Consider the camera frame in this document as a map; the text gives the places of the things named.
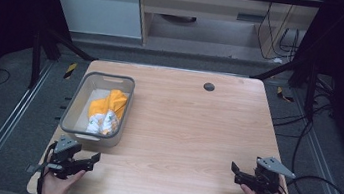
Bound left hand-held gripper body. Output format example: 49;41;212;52
26;130;89;183

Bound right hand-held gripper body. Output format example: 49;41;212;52
249;154;306;194

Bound person's left hand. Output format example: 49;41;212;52
40;164;88;194

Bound grey plastic basket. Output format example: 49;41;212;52
56;67;137;150

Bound orange and white cloth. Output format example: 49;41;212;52
85;85;130;139

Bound yellow and black tape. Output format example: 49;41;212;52
62;61;79;81
274;86;297;104

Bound black metal stand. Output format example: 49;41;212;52
244;50;323;122
25;23;103;99

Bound white cabinet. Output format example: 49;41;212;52
38;0;148;43

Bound light wooden desk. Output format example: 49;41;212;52
128;0;326;69

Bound black floor cables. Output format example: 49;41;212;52
265;69;344;177

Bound round grey cable grommet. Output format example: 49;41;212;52
202;81;216;93

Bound black hanging cables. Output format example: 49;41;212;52
253;0;305;65

